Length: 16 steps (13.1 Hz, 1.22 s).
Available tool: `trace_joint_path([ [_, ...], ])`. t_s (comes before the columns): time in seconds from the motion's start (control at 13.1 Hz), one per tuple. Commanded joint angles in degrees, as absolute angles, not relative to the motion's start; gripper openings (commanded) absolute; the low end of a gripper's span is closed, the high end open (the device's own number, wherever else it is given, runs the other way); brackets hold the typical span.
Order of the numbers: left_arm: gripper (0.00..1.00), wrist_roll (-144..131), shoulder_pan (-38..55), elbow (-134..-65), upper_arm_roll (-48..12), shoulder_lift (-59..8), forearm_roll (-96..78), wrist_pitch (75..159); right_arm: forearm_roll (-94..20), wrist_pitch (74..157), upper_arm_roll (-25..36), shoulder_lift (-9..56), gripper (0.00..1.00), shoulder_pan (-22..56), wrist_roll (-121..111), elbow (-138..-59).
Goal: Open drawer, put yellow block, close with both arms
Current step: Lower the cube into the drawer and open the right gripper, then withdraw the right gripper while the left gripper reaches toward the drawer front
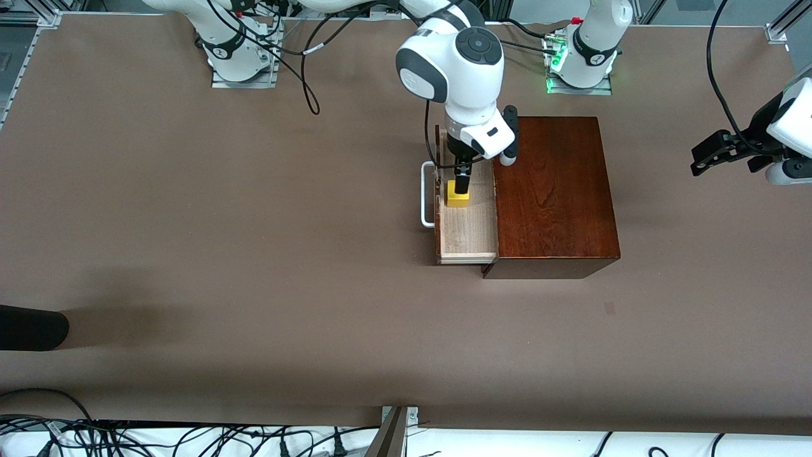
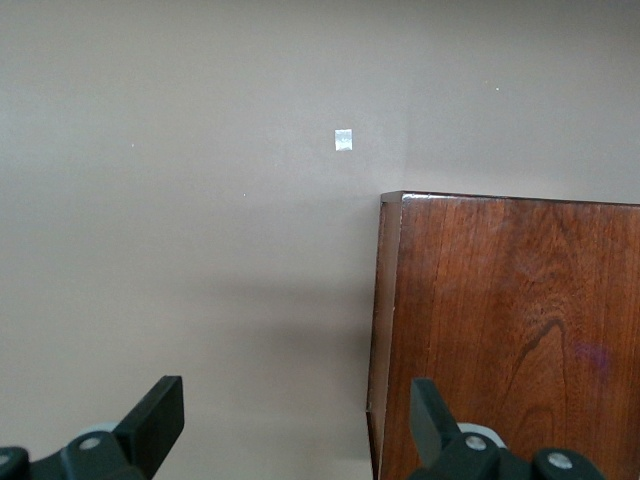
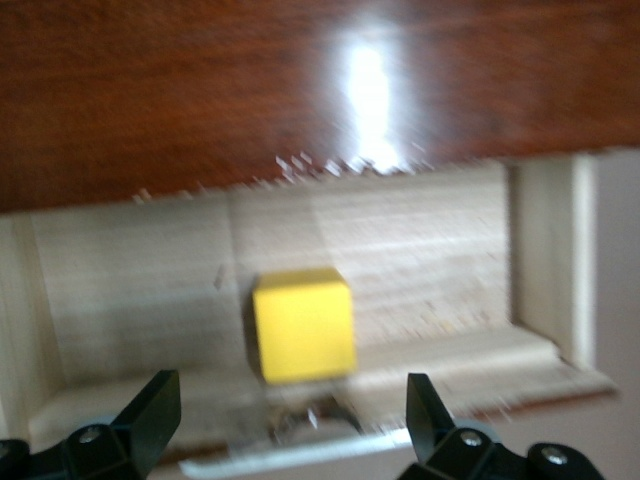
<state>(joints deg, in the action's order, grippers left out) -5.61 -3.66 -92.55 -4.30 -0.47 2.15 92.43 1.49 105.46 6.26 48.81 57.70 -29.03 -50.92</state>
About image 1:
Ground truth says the wooden drawer with white handle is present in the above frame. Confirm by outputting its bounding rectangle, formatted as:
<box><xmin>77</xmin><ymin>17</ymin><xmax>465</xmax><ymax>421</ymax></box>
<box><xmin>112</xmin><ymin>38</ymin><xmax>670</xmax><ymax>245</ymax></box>
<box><xmin>421</xmin><ymin>124</ymin><xmax>500</xmax><ymax>266</ymax></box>

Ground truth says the dark brown wooden cabinet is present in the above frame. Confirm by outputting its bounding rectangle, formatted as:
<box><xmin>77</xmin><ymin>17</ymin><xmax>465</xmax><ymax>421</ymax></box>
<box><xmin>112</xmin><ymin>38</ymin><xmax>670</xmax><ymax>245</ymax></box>
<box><xmin>480</xmin><ymin>116</ymin><xmax>622</xmax><ymax>281</ymax></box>

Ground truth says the brown table cover sheet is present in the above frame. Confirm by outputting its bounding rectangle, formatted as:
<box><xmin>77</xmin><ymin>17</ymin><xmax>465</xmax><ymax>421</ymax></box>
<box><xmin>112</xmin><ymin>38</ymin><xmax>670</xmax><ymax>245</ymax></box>
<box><xmin>0</xmin><ymin>14</ymin><xmax>812</xmax><ymax>436</ymax></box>

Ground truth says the black ribbed foam tube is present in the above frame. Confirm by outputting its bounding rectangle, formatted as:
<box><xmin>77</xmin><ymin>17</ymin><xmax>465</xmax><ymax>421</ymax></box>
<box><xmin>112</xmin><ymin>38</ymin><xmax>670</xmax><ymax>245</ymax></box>
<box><xmin>0</xmin><ymin>305</ymin><xmax>70</xmax><ymax>352</ymax></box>

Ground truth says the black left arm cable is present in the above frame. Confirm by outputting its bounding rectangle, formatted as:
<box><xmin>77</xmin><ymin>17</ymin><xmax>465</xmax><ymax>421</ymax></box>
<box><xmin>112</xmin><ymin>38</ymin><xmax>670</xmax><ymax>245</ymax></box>
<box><xmin>705</xmin><ymin>0</ymin><xmax>763</xmax><ymax>154</ymax></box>

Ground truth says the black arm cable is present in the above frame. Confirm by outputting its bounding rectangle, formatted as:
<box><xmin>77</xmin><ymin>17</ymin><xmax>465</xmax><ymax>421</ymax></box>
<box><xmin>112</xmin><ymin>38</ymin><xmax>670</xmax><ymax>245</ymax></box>
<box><xmin>206</xmin><ymin>0</ymin><xmax>470</xmax><ymax>171</ymax></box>
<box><xmin>705</xmin><ymin>0</ymin><xmax>763</xmax><ymax>154</ymax></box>

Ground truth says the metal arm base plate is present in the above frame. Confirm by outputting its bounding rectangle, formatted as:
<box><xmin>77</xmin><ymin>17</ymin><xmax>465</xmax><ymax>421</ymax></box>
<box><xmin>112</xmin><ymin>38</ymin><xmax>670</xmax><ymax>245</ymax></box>
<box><xmin>211</xmin><ymin>27</ymin><xmax>278</xmax><ymax>89</ymax></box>
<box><xmin>547</xmin><ymin>35</ymin><xmax>613</xmax><ymax>96</ymax></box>

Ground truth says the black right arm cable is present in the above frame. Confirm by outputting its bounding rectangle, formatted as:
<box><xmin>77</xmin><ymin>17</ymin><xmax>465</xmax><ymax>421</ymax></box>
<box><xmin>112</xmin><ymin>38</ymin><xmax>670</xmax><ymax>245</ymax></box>
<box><xmin>206</xmin><ymin>0</ymin><xmax>470</xmax><ymax>171</ymax></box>

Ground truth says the silver metal bracket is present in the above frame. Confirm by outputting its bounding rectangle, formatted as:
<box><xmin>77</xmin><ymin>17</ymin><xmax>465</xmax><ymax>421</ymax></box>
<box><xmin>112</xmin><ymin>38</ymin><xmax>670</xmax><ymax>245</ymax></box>
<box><xmin>382</xmin><ymin>406</ymin><xmax>419</xmax><ymax>429</ymax></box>

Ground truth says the dark metal mount bar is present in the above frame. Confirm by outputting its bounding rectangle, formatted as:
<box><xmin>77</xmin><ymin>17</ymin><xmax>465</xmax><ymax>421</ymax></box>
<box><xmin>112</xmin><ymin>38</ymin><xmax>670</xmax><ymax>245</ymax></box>
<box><xmin>365</xmin><ymin>406</ymin><xmax>408</xmax><ymax>457</ymax></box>

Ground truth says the black cable with plug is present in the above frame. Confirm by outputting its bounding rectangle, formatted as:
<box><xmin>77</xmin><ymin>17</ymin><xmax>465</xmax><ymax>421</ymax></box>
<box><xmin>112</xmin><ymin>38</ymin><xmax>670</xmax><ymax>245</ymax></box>
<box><xmin>317</xmin><ymin>427</ymin><xmax>383</xmax><ymax>457</ymax></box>

